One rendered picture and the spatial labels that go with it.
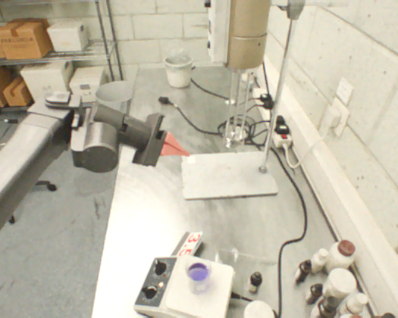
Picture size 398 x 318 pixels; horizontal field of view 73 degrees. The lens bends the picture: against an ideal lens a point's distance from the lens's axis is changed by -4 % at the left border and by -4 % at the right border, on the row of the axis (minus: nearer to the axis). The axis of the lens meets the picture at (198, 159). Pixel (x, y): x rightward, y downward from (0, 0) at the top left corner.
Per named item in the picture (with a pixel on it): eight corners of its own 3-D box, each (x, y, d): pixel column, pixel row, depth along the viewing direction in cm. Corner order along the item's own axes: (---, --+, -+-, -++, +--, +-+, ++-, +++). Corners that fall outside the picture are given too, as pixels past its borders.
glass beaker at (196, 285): (216, 285, 57) (218, 266, 51) (196, 302, 54) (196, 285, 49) (198, 264, 60) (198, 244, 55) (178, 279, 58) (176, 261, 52)
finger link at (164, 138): (200, 144, 54) (158, 126, 50) (189, 179, 54) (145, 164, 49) (184, 144, 60) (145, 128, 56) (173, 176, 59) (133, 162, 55)
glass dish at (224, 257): (233, 269, 68) (233, 266, 66) (212, 261, 70) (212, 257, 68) (239, 251, 71) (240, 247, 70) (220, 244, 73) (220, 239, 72)
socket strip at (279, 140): (276, 148, 103) (278, 138, 100) (252, 95, 132) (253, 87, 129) (290, 147, 103) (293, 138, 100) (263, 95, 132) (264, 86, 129)
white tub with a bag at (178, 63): (192, 89, 136) (192, 46, 122) (164, 89, 136) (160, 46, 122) (193, 76, 146) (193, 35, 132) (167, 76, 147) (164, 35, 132)
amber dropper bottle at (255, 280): (256, 279, 66) (261, 265, 61) (261, 290, 64) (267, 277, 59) (245, 282, 65) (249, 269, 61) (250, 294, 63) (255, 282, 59)
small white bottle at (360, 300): (348, 303, 61) (364, 288, 55) (357, 318, 59) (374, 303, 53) (335, 308, 61) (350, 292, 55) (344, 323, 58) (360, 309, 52)
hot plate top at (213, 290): (163, 307, 54) (162, 306, 53) (182, 254, 62) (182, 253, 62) (222, 325, 51) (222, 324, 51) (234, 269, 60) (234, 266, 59)
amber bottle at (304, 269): (299, 284, 65) (308, 269, 60) (292, 272, 67) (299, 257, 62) (309, 279, 66) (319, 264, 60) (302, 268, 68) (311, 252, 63)
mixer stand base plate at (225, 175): (183, 200, 84) (183, 198, 84) (180, 157, 99) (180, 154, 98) (279, 194, 86) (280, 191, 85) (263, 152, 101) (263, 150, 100)
